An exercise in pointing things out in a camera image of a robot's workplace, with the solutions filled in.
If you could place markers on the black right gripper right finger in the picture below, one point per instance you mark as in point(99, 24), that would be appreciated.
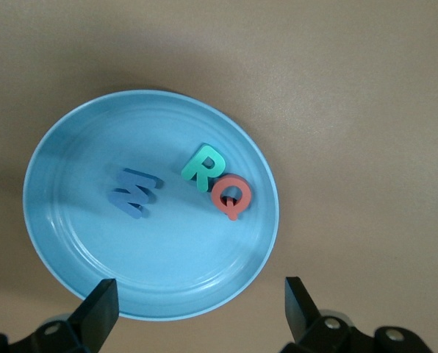
point(303, 320)

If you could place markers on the teal foam letter R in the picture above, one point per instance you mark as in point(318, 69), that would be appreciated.
point(204, 165)

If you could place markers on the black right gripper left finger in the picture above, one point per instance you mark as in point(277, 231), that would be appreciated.
point(94, 320)

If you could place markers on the red foam letter Q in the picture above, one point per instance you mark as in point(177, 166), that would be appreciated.
point(219, 198)

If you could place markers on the blue foam letter M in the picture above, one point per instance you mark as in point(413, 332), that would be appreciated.
point(131, 193)

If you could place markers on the blue plate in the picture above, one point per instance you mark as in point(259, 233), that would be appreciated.
point(160, 250)

